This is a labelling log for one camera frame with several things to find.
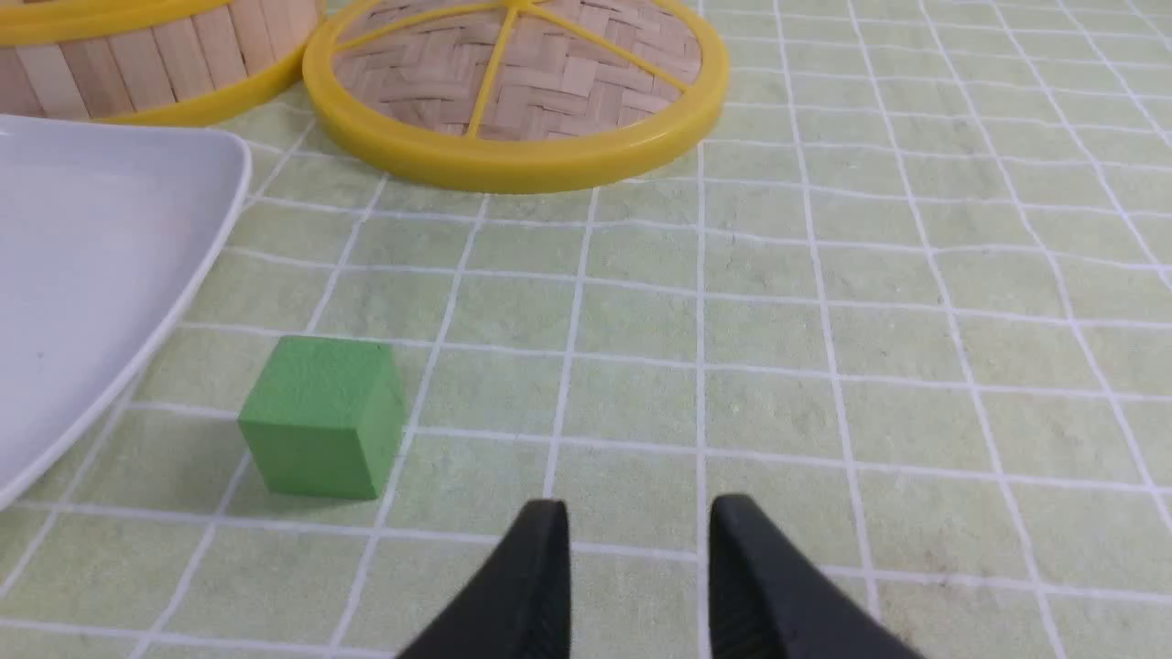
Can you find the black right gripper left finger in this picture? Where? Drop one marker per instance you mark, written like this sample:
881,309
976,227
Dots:
518,604

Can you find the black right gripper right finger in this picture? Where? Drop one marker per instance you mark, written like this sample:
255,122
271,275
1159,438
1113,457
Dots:
768,600

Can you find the white square plate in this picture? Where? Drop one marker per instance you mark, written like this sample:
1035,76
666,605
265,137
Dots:
107,232

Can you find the green foam cube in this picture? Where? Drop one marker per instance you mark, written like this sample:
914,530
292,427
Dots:
325,417

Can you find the green checkered tablecloth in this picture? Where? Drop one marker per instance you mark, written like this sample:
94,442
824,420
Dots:
912,295

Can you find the woven bamboo steamer lid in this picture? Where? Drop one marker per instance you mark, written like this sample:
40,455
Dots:
517,96

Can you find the bamboo steamer basket yellow rim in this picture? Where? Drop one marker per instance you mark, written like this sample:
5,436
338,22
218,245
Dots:
173,63

